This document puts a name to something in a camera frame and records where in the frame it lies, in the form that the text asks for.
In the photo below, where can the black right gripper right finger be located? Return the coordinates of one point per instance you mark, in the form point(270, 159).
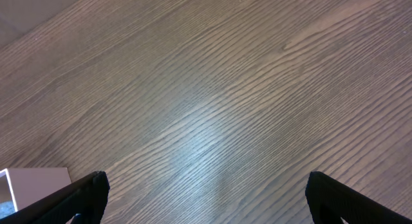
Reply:
point(331, 202)

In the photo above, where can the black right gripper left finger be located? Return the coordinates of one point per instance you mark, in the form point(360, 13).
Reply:
point(83, 202)

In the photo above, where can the white cardboard box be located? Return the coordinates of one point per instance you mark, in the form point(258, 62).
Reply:
point(25, 186)

